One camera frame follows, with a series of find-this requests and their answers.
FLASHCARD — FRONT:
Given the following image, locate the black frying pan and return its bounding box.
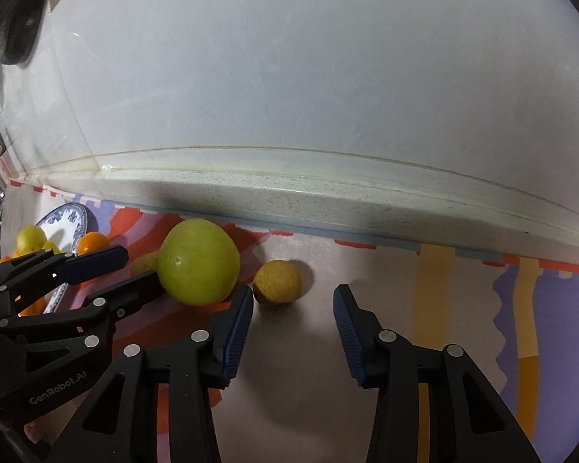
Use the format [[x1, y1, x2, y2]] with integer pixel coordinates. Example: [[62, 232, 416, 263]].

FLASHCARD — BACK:
[[2, 0, 51, 65]]

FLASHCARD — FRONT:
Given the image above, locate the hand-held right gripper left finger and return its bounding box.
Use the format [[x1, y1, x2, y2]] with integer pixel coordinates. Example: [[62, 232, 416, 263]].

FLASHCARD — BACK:
[[46, 284, 255, 463]]

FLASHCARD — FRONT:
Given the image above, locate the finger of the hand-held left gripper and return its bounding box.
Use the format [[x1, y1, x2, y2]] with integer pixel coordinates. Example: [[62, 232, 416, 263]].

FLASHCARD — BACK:
[[0, 245, 129, 310], [0, 270, 165, 345]]

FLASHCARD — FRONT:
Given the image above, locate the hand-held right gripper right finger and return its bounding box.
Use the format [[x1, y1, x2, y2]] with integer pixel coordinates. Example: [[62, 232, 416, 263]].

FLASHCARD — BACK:
[[333, 284, 543, 463]]

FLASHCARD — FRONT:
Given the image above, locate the green apple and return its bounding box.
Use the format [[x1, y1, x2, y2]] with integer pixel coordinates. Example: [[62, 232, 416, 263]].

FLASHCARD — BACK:
[[157, 218, 241, 306], [16, 225, 48, 254]]

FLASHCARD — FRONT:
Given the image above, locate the blue-rimmed white plate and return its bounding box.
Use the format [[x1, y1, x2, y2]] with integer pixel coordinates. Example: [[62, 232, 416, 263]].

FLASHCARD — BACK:
[[35, 204, 90, 316]]

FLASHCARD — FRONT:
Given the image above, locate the colourful patterned cloth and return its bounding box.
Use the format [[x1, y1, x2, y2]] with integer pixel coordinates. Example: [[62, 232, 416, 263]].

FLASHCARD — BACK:
[[0, 178, 579, 463]]

